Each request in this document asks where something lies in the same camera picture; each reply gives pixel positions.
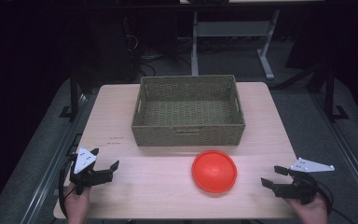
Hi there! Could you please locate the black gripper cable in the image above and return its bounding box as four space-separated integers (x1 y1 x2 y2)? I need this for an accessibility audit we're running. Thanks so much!
58 156 76 219
316 181 357 224

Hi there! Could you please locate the person's left hand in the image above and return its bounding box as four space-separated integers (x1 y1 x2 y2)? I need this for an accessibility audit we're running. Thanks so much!
62 182 92 224

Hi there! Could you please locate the bundle of floor cables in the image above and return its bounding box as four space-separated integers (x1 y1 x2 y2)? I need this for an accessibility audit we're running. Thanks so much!
122 17 194 77

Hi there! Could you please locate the red plastic disc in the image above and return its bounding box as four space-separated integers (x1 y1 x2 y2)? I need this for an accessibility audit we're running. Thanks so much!
191 149 238 194

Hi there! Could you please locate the white metal desk frame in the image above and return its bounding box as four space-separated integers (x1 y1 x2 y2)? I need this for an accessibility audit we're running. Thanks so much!
180 0 324 81

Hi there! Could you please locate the person's right hand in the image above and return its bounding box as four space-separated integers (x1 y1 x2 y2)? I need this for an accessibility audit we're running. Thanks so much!
285 191 329 224

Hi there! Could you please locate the green woven basket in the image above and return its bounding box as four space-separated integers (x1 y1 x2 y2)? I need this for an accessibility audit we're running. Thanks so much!
131 74 246 147

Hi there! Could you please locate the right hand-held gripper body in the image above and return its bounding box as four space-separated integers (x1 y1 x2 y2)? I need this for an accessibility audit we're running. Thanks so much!
274 157 336 205

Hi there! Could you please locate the black metal stand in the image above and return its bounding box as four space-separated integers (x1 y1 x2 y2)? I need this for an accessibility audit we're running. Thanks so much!
321 66 350 123
59 69 90 122

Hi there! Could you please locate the aluminium rail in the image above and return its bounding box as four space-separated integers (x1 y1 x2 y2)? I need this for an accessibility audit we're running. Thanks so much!
311 92 358 217
21 92 91 224

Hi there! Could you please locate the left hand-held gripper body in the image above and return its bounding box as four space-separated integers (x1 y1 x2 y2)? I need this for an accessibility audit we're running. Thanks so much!
69 147 114 196

